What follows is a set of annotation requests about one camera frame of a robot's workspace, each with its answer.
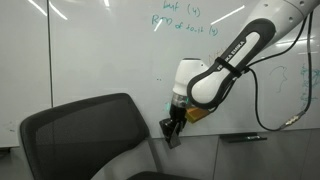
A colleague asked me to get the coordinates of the narrow whiteboard panel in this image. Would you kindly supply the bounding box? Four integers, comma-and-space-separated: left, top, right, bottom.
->
0, 0, 54, 149

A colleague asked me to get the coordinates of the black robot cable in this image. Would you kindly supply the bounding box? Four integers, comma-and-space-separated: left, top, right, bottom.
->
244, 9, 316, 132

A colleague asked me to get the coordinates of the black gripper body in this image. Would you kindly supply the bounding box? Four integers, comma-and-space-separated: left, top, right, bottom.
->
168, 101, 188, 126

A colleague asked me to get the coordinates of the black mesh office chair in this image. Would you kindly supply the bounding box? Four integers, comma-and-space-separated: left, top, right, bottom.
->
19, 92, 201, 180

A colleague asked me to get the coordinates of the yellow taped wrist camera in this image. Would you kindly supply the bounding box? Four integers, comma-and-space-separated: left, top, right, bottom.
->
184, 105, 211, 125

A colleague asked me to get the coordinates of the large whiteboard with writings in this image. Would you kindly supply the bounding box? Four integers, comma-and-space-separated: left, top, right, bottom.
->
47, 0, 320, 139

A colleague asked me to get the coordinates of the black whiteboard duster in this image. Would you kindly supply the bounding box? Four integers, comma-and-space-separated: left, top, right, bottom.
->
158, 118, 183, 150

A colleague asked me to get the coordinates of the black marker tray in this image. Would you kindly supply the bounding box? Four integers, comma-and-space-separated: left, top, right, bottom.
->
219, 131, 268, 144

